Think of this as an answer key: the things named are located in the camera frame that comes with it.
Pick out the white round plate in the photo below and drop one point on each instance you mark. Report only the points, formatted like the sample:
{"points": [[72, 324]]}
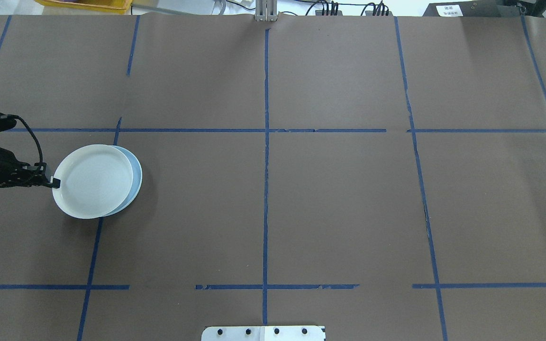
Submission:
{"points": [[94, 181]]}

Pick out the light blue round plate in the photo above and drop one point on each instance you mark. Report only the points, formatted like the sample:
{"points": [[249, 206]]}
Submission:
{"points": [[136, 177]]}

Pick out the yellow plastic bin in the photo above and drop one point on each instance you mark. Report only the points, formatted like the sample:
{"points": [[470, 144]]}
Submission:
{"points": [[86, 4]]}

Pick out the grey flat metal sheet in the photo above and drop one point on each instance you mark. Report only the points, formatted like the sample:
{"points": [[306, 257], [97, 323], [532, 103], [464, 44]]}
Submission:
{"points": [[178, 6]]}

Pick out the black box with white label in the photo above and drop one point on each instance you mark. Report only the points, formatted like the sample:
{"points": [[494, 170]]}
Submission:
{"points": [[486, 9]]}

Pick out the white metal base plate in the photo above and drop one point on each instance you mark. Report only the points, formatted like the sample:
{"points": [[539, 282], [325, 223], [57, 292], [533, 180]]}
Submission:
{"points": [[263, 334]]}

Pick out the grey metal bar bracket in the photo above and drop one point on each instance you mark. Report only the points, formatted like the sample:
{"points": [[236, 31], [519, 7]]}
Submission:
{"points": [[266, 13]]}

